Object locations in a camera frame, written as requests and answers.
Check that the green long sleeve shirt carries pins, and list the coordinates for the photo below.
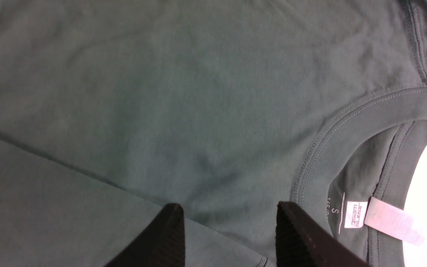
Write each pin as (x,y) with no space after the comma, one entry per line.
(111,109)

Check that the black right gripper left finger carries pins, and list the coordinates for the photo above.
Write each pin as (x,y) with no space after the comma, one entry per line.
(160,244)

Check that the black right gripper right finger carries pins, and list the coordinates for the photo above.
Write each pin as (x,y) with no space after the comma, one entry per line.
(301,242)

